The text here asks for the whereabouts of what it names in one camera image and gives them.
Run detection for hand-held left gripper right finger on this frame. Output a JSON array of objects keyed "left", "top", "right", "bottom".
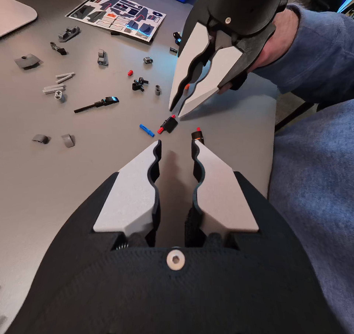
[{"left": 191, "top": 140, "right": 260, "bottom": 239}]

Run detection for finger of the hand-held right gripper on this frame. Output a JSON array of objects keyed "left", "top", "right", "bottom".
[
  {"left": 178, "top": 46, "right": 244, "bottom": 118},
  {"left": 168, "top": 21, "right": 212, "bottom": 112}
]

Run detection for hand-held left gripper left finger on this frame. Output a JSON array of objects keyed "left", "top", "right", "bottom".
[{"left": 93, "top": 139, "right": 163, "bottom": 247}]

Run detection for black lego cylinder red tip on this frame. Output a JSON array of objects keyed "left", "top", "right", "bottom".
[{"left": 191, "top": 127, "right": 205, "bottom": 144}]

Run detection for black lego connector red pins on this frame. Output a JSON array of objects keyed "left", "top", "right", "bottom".
[{"left": 157, "top": 114, "right": 178, "bottom": 134}]

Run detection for person's right forearm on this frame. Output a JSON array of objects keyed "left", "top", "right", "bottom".
[{"left": 253, "top": 3, "right": 354, "bottom": 105}]

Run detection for lego sticker sheet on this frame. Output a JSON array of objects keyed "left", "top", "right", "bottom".
[{"left": 65, "top": 0, "right": 167, "bottom": 43}]

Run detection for black lego axle piece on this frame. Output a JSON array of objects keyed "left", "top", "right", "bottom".
[{"left": 74, "top": 96, "right": 119, "bottom": 114}]

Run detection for dark grey lego panel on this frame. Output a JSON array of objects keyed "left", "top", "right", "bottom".
[{"left": 58, "top": 26, "right": 81, "bottom": 43}]

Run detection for small black lego connector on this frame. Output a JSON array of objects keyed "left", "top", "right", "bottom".
[{"left": 49, "top": 42, "right": 67, "bottom": 56}]

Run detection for dark grey flat lego piece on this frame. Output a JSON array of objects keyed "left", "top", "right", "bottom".
[{"left": 14, "top": 53, "right": 41, "bottom": 69}]

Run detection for person's right hand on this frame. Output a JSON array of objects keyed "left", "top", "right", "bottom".
[{"left": 218, "top": 8, "right": 300, "bottom": 95}]

